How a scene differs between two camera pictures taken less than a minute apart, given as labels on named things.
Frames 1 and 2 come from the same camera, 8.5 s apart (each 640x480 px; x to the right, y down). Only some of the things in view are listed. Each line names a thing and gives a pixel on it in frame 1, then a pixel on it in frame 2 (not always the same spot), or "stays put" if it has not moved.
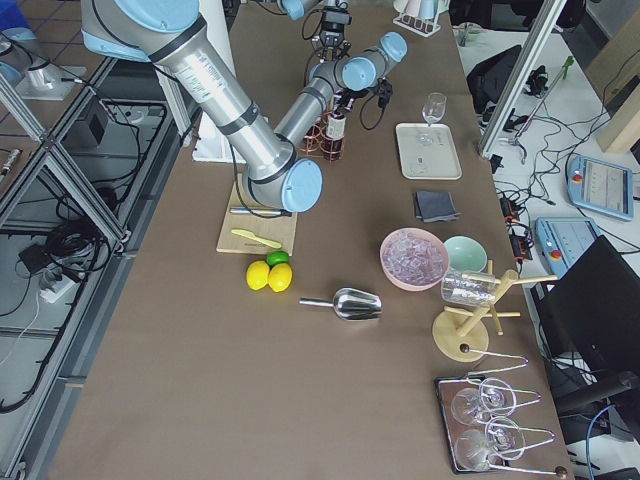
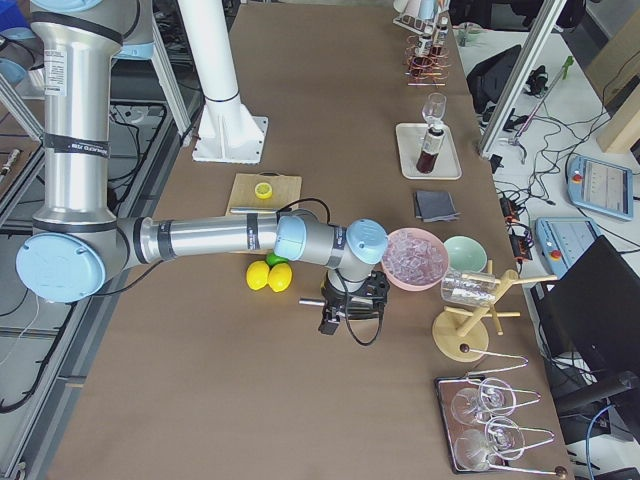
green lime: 277,256 stays put
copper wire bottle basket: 316,139 to 426,66
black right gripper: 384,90 to 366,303
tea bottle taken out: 335,130 to 428,155
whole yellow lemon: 257,274 stays put
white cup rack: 420,16 stays put
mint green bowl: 466,254 stays put
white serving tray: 428,152 stays put
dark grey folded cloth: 435,206 stays put
